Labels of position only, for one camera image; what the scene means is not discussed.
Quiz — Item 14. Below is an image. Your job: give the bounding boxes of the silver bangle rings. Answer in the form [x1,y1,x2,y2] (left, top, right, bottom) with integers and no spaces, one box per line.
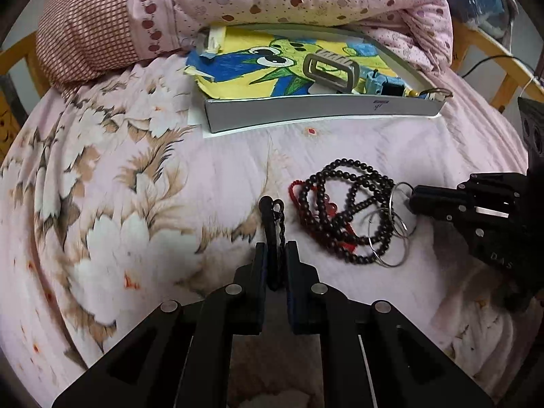
[366,181,420,268]

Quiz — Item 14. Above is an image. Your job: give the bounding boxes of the black bead necklace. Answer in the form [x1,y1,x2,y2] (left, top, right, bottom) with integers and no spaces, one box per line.
[297,157,397,266]

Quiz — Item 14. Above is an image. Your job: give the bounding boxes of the blue kids smartwatch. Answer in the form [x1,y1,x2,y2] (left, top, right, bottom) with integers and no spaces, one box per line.
[360,66,407,97]

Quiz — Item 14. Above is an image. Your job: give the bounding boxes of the silver hair comb clip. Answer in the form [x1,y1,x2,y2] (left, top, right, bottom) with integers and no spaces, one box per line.
[303,49,360,94]

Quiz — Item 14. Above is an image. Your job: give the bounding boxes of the black chain bracelet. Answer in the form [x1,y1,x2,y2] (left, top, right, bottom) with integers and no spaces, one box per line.
[258,195,288,265]

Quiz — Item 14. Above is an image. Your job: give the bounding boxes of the pink floral bed sheet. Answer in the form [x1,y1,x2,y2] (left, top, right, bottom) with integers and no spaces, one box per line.
[1,54,543,407]

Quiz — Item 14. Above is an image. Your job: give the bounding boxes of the grey shallow box tray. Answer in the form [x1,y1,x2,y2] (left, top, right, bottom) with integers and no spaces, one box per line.
[192,24,448,133]

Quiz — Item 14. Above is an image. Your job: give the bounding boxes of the colourful frog drawing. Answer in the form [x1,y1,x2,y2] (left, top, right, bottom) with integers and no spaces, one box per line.
[184,28,399,100]

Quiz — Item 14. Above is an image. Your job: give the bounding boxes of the pink dotted folded quilt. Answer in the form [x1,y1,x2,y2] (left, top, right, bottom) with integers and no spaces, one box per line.
[37,0,454,89]

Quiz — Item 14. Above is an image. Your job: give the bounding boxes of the red string bracelet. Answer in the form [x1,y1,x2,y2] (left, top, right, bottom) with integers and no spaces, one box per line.
[288,178,362,253]

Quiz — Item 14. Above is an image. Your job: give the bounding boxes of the white cable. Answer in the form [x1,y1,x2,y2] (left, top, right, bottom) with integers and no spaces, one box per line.
[520,73,543,99]

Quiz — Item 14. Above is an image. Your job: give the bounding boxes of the black cable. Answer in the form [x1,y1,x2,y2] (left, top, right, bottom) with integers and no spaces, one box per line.
[460,53,541,82]

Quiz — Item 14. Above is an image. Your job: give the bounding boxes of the yellow wooden bed frame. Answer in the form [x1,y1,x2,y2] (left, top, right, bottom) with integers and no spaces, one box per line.
[1,17,543,157]

